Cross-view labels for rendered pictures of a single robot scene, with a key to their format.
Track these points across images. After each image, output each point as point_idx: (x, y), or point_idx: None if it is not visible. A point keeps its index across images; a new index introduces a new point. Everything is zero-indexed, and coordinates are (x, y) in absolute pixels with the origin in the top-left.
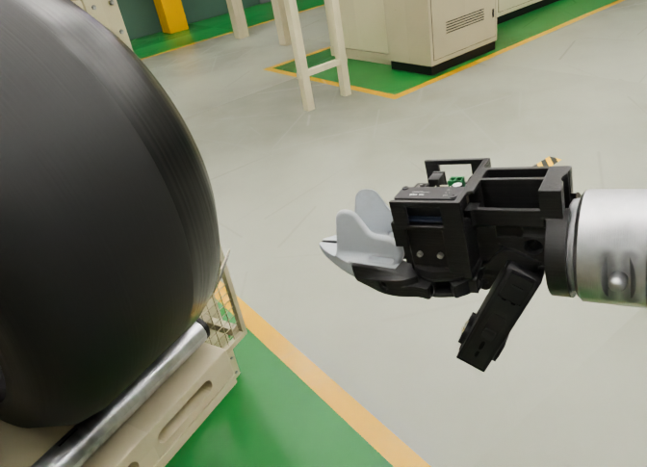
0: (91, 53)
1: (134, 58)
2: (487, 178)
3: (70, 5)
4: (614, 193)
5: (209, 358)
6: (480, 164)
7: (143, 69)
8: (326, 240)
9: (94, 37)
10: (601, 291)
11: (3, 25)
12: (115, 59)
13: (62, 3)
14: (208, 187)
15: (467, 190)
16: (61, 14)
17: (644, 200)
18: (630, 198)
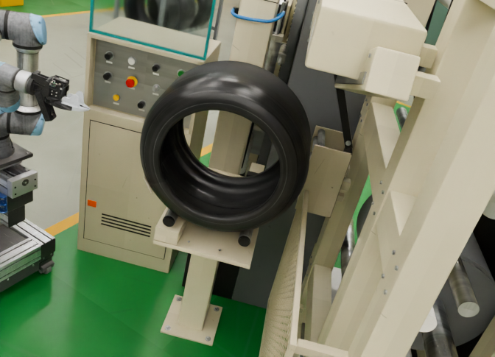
0: (169, 88)
1: (163, 99)
2: (48, 76)
3: (185, 83)
4: (26, 72)
5: (160, 223)
6: (48, 79)
7: (160, 102)
8: (88, 108)
9: (171, 87)
10: None
11: (188, 74)
12: (164, 93)
13: (186, 82)
14: (141, 138)
15: (53, 76)
16: (182, 81)
17: (22, 70)
18: (24, 71)
